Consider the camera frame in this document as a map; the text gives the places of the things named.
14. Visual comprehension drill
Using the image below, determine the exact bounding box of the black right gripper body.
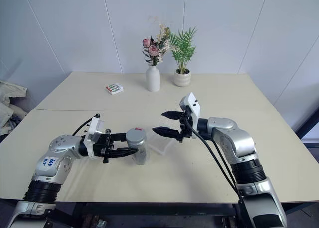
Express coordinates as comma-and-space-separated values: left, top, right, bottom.
177, 109, 198, 143

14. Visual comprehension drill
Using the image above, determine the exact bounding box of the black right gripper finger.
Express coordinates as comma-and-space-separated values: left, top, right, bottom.
152, 126, 181, 139
161, 110, 186, 120

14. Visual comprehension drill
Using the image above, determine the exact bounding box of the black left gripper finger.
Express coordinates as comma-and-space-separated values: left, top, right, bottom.
107, 149, 139, 159
110, 132, 128, 142

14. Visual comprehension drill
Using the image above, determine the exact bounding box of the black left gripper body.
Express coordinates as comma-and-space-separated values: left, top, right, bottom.
92, 129, 115, 164

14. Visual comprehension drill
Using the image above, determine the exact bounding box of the glass jar with grey contents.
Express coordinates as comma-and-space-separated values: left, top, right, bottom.
126, 138, 151, 166

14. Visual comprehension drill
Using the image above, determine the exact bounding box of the clear plastic box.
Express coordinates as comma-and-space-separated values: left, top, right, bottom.
146, 129, 174, 156

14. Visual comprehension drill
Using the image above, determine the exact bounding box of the cream ribbed plant pot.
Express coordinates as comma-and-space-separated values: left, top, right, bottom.
173, 68, 192, 87

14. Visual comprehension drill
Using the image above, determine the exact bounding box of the white ceramic vase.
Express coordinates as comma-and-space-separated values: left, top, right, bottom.
145, 65, 161, 93

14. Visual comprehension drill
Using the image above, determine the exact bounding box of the pack of green batteries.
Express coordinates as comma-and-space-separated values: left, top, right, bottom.
105, 82, 125, 96

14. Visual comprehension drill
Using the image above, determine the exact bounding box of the green fern plant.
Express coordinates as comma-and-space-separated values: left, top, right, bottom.
169, 26, 198, 74

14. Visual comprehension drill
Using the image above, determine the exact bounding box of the pink and cream flower bouquet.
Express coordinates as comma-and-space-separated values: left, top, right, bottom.
142, 15, 180, 67

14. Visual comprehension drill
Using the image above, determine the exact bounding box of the beige crumpled jacket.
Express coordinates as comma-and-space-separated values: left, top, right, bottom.
0, 80, 28, 137

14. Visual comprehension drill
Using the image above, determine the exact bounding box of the black metal stand leg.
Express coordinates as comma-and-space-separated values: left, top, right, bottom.
295, 110, 319, 140

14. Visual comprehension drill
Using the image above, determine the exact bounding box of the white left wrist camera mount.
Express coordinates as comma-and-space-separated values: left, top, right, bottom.
83, 114, 106, 157

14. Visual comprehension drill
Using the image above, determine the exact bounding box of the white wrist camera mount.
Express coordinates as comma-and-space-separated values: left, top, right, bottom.
83, 114, 106, 157
179, 92, 201, 139

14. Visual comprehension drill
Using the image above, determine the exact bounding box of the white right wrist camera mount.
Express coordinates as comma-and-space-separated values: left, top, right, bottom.
179, 92, 201, 139

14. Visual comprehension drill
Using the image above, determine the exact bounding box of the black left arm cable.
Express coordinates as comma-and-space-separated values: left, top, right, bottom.
72, 116, 97, 136

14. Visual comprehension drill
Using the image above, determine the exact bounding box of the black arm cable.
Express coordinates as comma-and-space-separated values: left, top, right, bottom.
72, 116, 97, 136
184, 118, 244, 204
210, 138, 239, 189

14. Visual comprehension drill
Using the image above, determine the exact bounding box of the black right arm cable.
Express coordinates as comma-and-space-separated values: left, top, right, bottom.
210, 138, 239, 189
184, 118, 244, 204

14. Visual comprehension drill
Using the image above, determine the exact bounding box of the black metal table frame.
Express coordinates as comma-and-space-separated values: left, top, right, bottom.
53, 200, 319, 228

